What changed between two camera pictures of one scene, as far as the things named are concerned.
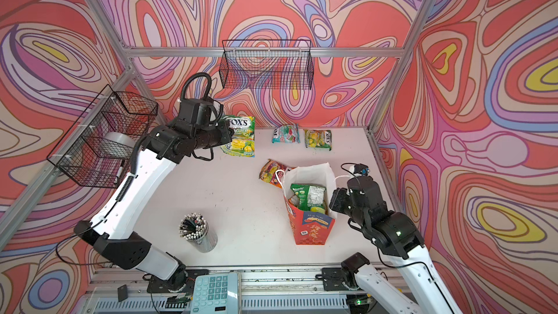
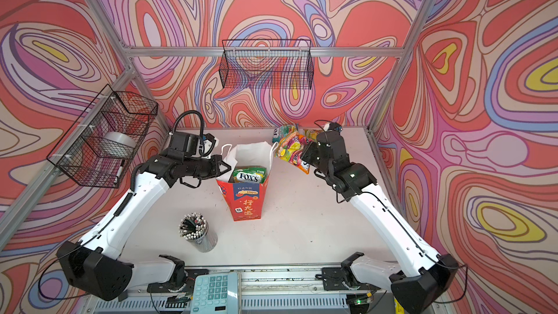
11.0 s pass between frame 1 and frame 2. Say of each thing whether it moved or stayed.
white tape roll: stayed
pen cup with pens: stayed
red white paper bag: moved
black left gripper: moved
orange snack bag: moved
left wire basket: stayed
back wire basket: stayed
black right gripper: moved
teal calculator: stayed
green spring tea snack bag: moved
